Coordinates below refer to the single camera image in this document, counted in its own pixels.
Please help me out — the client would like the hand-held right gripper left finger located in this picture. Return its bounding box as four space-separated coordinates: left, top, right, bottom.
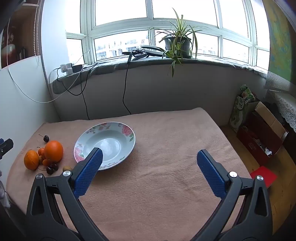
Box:
26 147 109 241

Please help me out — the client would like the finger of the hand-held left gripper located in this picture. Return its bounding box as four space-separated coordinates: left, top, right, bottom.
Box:
0 138 14 160

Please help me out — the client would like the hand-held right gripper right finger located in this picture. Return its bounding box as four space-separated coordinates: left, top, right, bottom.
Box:
196 149 273 241

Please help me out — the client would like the speckled dull orange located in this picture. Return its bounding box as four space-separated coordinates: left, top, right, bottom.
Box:
24 150 39 170

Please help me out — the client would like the floral white bowl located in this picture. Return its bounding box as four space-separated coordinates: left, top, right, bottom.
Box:
74 122 136 171

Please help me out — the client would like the smooth bright orange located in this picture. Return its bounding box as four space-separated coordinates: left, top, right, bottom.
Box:
44 140 64 162

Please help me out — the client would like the white board panel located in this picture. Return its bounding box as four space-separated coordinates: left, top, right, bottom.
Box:
0 55 60 163

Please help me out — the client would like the red flat packet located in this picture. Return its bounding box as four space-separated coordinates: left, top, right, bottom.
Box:
250 166 277 189

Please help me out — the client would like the red cardboard box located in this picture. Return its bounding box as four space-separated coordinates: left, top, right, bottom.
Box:
236 101 289 165

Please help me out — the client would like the pink blanket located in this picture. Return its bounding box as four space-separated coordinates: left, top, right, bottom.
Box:
6 107 252 241

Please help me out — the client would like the green printed bag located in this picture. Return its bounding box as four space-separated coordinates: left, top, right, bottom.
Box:
229 85 260 133

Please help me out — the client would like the white lace cloth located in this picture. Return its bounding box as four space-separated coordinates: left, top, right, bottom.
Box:
269 91 296 132

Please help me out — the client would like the wooden shelf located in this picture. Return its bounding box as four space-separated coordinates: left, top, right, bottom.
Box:
0 0 41 69

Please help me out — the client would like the grey windowsill cloth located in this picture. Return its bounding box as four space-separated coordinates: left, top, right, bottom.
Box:
53 56 269 94

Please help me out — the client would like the potted spider plant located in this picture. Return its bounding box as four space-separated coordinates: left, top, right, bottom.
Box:
149 7 204 78

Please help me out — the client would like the white cable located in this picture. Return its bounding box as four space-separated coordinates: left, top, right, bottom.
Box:
6 16 90 103

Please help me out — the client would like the black power cable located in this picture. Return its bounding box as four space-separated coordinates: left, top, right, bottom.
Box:
57 62 97 120
122 54 133 115

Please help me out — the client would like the black cable bundle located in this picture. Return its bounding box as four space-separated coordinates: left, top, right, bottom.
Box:
122 47 149 62

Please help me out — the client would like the wall map poster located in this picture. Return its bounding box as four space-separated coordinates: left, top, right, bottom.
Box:
264 0 296 93

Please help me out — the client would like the white window frame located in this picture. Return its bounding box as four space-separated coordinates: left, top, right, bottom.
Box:
66 0 271 72

